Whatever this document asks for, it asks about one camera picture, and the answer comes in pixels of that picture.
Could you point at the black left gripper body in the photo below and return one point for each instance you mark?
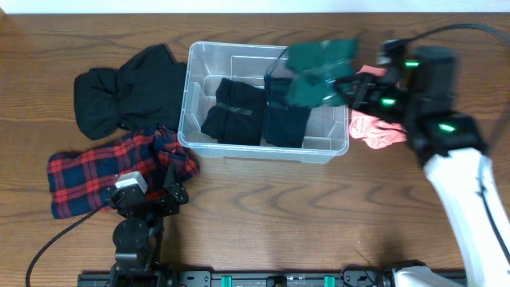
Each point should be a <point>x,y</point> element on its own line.
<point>162,209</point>

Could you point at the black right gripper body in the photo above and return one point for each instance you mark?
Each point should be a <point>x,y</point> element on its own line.
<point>374,95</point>

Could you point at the green garment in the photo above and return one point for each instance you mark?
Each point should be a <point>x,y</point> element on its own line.
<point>304,74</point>

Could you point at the navy garment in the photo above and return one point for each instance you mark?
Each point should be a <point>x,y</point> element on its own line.
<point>285,124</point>

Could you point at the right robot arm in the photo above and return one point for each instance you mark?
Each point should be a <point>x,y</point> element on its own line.
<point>455,160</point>

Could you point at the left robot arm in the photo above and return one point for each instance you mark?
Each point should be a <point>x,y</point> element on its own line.
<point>138,237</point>

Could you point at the red navy plaid shirt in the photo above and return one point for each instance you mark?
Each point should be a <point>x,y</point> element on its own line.
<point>78,182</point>

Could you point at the pink folded shirt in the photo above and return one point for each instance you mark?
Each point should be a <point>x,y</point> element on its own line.
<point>376,133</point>

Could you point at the black hooded garment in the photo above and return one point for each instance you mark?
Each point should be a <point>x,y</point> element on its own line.
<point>145,91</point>

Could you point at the clear plastic storage bin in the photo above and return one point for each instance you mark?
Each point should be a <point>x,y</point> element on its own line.
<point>326,134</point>

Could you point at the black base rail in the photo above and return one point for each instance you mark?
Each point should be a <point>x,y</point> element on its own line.
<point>406,273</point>

